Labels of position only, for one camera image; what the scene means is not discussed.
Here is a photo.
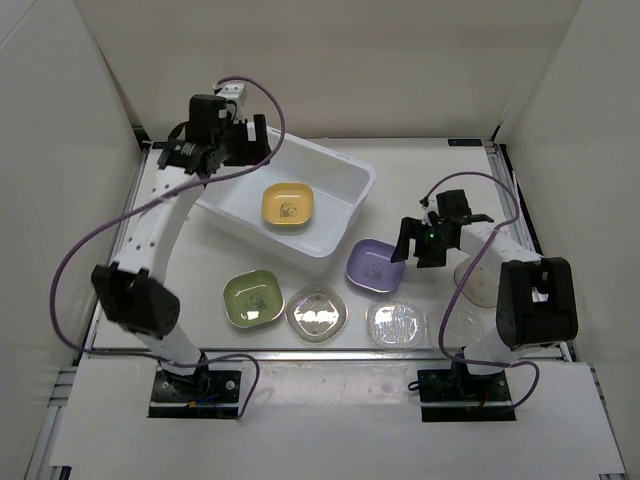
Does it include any green panda plate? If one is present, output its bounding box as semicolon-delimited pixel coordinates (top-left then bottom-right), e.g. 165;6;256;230
223;270;285;329

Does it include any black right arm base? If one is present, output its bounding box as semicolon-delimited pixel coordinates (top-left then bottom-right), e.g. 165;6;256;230
407;368;516;423

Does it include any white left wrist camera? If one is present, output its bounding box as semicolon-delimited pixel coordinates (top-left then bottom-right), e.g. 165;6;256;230
212;81;247;109

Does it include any clear iridescent square plate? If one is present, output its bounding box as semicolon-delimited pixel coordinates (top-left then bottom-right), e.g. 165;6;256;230
285;285;348;343

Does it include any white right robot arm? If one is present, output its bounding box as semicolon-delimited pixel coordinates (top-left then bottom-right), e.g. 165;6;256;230
391;189;579;400

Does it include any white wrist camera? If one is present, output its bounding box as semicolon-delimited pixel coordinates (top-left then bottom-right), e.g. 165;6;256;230
419;198;438;225
212;81;247;109

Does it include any clear textured glass plate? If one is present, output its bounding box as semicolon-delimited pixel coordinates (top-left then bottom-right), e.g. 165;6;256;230
365;299;426;350

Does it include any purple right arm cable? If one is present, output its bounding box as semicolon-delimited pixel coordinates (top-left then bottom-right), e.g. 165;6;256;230
418;171;542;412

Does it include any yellow panda plate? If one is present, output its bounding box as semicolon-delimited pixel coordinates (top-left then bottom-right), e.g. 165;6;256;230
261;182;314;228

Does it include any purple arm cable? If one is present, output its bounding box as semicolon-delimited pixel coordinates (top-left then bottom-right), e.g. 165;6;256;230
50;75;287;419
418;171;542;412

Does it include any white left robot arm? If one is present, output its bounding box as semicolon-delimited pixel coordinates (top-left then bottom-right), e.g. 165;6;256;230
91;83;271;400

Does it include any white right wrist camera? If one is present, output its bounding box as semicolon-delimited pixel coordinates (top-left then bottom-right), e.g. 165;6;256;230
419;198;438;225

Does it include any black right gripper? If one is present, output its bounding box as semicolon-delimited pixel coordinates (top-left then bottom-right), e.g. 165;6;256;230
391;217;453;268

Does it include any clear smoky oval plate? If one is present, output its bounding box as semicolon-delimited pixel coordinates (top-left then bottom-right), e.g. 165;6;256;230
462;263;499;309

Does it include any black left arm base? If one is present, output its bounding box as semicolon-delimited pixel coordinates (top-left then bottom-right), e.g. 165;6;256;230
148;369;242;420

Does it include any white plastic bin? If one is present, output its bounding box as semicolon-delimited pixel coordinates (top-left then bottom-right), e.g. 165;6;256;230
197;134;376;271

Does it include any clear frosted flat plate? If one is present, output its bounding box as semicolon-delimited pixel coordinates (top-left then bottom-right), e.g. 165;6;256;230
427;309;480;351

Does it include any blue label right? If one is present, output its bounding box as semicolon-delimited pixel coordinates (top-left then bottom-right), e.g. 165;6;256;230
447;138;483;147

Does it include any purple panda plate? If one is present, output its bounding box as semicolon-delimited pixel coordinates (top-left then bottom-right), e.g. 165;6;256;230
346;239;406;293

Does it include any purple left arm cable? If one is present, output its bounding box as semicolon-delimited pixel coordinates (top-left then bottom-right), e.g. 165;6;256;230
50;75;287;419

